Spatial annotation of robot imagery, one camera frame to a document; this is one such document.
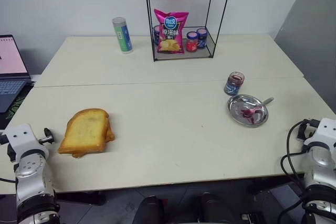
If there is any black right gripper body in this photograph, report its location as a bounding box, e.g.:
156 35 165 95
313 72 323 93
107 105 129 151
296 119 320 142

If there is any metal spoon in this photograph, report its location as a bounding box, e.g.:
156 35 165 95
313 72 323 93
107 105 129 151
240 97 275 118

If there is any toasted bread slice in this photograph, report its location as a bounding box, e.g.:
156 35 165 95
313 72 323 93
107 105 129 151
57 108 110 155
70 115 116 159

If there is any open blue-label jam jar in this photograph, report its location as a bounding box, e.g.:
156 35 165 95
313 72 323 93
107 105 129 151
224 71 246 97

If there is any closed blue-label jam jar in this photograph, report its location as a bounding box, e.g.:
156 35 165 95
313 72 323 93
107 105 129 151
196 28 209 50
153 25 161 46

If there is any red-label jam jar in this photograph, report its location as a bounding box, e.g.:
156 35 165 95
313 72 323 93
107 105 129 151
186 31 199 53

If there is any black knob with threaded screw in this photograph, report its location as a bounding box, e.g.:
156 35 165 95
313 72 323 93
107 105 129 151
39 127 55 145

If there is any round metal plate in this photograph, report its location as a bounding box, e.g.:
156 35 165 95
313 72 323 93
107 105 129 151
227 94 269 129

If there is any dark blue laptop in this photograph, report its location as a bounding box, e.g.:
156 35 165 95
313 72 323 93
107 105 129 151
0 34 32 114

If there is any dark rounded shape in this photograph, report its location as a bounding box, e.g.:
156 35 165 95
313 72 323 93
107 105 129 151
134 195 165 224
199 192 237 224

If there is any green blue cylindrical can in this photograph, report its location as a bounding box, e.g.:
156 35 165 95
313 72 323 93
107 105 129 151
112 17 134 55

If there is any pink potato chips bag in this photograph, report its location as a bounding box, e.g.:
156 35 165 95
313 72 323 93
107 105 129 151
153 8 190 55

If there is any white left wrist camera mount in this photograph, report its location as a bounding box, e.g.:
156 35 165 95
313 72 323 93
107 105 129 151
2 123 40 154

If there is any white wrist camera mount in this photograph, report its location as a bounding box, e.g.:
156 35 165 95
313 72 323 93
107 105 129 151
2 123 40 154
304 118 336 149

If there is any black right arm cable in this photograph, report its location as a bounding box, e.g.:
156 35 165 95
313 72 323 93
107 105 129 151
280 120 307 176

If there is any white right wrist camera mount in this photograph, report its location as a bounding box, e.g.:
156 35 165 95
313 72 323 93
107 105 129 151
304 118 336 149

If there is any black wire shelf rack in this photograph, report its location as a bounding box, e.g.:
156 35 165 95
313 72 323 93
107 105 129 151
143 0 235 63

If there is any black table frame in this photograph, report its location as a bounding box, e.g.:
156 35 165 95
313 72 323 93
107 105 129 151
55 174 307 207

